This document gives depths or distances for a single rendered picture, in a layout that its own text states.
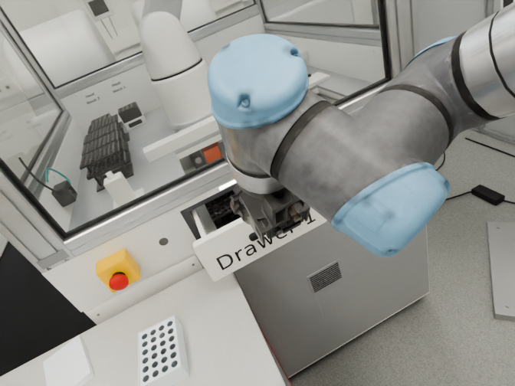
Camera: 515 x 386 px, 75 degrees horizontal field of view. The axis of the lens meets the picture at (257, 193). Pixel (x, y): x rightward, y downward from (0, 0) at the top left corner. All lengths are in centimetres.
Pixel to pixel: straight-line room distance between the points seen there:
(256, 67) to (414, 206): 14
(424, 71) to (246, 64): 15
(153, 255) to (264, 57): 67
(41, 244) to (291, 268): 64
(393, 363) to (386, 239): 127
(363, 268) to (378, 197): 98
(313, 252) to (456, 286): 81
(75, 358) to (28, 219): 32
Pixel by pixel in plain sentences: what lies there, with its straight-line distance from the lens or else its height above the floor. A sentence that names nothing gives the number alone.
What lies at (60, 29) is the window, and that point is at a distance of 72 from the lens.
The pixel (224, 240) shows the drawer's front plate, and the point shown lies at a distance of 69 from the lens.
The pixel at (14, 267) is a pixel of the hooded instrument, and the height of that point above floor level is 73.
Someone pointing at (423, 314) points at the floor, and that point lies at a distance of 159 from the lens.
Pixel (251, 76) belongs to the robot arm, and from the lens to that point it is 25.
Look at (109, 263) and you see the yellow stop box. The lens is 83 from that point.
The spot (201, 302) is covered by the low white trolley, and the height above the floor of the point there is 76.
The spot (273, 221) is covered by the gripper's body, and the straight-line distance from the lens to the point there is 39.
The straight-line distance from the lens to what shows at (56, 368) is 93.
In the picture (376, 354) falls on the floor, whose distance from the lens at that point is 151.
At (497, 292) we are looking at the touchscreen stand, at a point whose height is 3.
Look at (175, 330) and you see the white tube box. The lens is 75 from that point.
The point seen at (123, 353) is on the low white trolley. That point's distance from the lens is 85.
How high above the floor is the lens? 133
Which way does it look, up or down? 33 degrees down
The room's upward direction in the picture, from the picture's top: 22 degrees counter-clockwise
